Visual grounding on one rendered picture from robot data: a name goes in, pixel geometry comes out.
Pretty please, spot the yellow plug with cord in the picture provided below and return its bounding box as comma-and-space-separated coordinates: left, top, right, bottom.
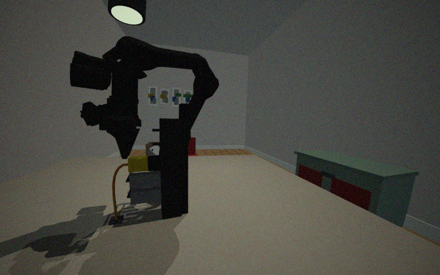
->
112, 155, 161, 220

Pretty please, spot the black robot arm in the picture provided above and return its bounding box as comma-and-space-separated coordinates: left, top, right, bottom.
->
70, 36, 219, 143

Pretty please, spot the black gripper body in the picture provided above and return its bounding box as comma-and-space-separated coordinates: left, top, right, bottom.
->
99, 92, 141, 131

